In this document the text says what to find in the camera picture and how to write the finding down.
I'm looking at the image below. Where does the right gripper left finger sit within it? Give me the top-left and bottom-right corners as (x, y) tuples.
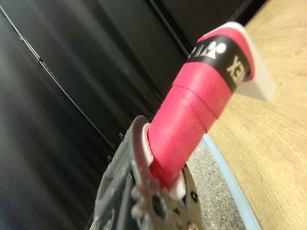
(92, 115), (166, 230)

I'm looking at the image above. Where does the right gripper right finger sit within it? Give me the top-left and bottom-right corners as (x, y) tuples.
(155, 169), (202, 230)

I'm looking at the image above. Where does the white scoop with red handle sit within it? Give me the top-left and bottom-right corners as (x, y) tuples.
(146, 21), (278, 200)

